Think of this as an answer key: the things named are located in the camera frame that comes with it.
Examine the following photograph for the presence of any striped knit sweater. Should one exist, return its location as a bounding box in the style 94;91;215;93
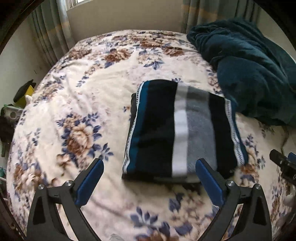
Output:
122;79;248;183

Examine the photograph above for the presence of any black clothing pile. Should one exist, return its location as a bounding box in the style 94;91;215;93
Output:
0;108;15;158

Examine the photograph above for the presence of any dark teal plush blanket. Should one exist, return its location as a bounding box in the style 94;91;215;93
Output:
187;19;295;127

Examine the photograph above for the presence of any floral bed blanket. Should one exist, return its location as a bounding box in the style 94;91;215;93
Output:
7;30;295;240

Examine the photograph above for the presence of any yellow box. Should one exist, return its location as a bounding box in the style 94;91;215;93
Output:
15;85;34;108

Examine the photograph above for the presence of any black hat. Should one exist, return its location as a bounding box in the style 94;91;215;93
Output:
13;79;36;103

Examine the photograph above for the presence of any folded black garment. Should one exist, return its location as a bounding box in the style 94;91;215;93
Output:
129;93;138;131

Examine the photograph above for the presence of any right teal curtain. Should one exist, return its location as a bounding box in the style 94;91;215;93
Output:
180;0;261;33

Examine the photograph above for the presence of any teal curtain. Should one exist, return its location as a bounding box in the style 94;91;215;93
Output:
180;0;261;33
29;0;77;66

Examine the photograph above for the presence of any left teal curtain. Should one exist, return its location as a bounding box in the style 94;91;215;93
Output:
29;0;77;66

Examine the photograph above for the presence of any window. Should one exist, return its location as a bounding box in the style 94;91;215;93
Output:
65;0;92;11

